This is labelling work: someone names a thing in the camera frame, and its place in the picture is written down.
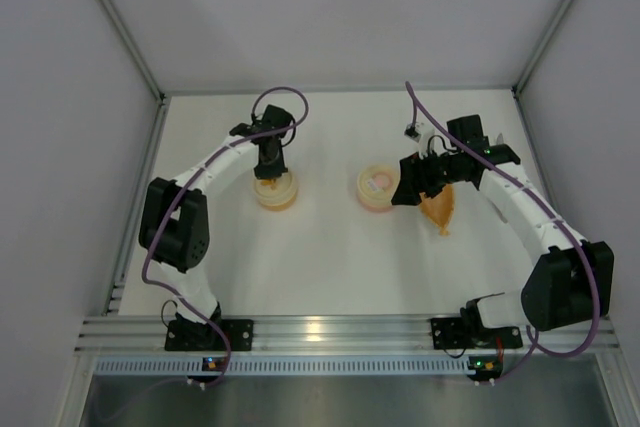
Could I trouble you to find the right aluminium frame post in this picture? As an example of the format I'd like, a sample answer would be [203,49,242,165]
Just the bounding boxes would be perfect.
[511,0,577,100]

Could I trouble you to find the left aluminium frame post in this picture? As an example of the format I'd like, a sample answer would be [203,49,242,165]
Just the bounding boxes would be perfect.
[96,0,166,104]

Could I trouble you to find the aluminium frame post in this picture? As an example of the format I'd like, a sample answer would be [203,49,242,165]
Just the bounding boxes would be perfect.
[511,0,577,100]
[96,0,166,104]

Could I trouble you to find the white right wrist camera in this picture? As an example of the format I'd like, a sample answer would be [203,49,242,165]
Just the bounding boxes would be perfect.
[404,122,435,156]

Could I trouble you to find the metal tongs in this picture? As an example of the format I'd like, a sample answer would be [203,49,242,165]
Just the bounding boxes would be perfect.
[493,132,508,224]

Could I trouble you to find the cream lid orange handle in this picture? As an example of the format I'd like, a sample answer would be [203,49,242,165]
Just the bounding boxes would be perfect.
[253,172,297,197]

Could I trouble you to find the yellow lunch bowl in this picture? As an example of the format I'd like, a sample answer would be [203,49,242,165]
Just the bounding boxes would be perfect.
[256,192,297,211]

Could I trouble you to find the pink lunch bowl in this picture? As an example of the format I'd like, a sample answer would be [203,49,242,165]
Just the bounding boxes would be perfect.
[358,197,393,213]

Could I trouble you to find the cream lid pink handle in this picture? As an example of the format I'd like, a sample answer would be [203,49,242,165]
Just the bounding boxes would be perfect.
[356,164,399,205]

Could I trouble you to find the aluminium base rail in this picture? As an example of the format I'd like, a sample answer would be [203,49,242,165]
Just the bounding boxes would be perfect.
[74,314,616,379]

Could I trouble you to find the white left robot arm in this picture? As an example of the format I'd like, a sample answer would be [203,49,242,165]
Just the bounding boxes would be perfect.
[138,105,298,352]

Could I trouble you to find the woven boat-shaped basket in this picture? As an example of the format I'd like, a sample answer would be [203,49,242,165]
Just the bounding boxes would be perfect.
[419,185,455,236]

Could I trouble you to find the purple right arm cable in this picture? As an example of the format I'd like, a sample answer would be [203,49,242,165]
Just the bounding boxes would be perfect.
[404,80,601,388]

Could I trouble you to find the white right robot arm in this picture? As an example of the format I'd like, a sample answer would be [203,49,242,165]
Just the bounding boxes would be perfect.
[391,115,614,337]

